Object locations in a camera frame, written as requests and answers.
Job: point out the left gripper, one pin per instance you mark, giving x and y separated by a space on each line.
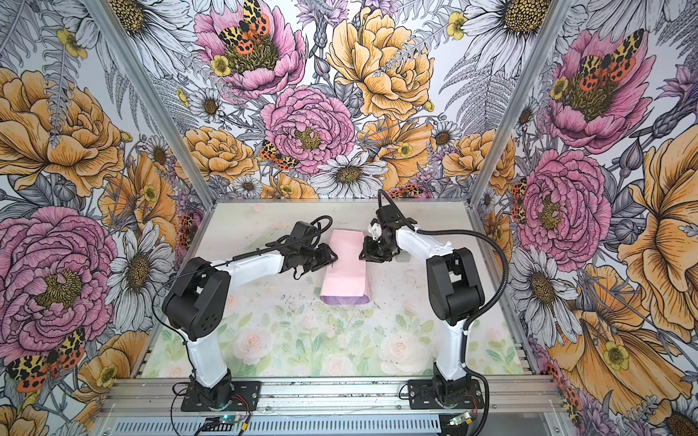
325 260

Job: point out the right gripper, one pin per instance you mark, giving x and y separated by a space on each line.
369 253

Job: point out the purple wrapping paper sheet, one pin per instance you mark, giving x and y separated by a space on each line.
345 281

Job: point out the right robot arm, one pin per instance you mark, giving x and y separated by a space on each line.
455 291

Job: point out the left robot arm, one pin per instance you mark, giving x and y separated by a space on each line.
195 304

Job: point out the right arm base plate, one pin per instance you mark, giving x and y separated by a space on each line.
437 394

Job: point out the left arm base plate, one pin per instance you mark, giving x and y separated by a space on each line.
227 396

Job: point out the aluminium front rail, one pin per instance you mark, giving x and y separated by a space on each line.
518 405

